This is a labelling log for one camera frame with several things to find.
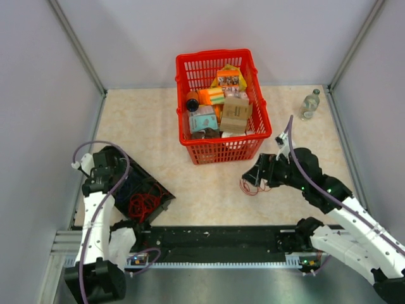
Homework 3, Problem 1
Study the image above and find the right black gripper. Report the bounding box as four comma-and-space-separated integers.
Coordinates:
242, 153, 306, 191

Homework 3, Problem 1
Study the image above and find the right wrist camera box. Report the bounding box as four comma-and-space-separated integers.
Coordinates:
275, 131, 290, 160

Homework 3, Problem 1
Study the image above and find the striped sponge pack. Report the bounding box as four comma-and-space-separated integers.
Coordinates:
197, 87, 225, 105

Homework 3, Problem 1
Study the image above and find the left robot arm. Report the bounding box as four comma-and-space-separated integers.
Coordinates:
64, 147, 144, 303

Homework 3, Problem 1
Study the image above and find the clear glass bottle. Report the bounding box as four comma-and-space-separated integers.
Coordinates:
299, 89, 320, 120

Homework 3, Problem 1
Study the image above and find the red plastic basket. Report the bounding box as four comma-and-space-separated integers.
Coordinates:
175, 49, 272, 165

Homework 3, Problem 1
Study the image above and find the white plastic bag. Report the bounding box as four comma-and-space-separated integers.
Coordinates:
221, 130, 254, 150

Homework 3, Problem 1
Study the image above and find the teal tissue box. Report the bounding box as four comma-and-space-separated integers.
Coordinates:
188, 105, 219, 133

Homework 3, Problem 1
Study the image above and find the black divided tray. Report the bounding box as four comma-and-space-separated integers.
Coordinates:
103, 146, 175, 224

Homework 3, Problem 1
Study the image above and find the red blue wire bundle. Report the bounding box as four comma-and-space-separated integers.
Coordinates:
239, 179, 273, 197

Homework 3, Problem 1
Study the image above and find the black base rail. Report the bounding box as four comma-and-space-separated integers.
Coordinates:
132, 225, 315, 263

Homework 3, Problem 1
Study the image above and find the brown wrapped package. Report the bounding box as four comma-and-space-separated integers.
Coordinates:
191, 127, 220, 140

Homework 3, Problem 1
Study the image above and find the blue wire in tray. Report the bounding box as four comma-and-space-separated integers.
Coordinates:
115, 177, 140, 203

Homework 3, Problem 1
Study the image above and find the orange snack box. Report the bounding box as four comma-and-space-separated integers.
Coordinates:
216, 70, 239, 87

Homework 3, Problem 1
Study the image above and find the brown cardboard box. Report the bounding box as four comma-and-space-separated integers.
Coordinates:
220, 96, 252, 134

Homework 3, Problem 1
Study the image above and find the pink white packet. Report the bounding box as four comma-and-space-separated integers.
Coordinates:
222, 87, 249, 100

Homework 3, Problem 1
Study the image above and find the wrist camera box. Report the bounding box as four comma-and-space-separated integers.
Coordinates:
275, 131, 290, 160
71, 153, 94, 173

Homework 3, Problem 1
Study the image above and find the yellow bag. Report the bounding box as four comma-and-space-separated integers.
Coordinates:
211, 65, 247, 91

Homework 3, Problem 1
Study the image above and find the orange black bottle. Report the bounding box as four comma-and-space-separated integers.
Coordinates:
185, 91, 199, 112

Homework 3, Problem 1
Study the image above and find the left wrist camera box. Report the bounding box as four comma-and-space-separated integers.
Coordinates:
71, 153, 94, 173

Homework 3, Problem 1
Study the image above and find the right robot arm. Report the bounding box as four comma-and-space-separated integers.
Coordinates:
242, 148, 404, 303

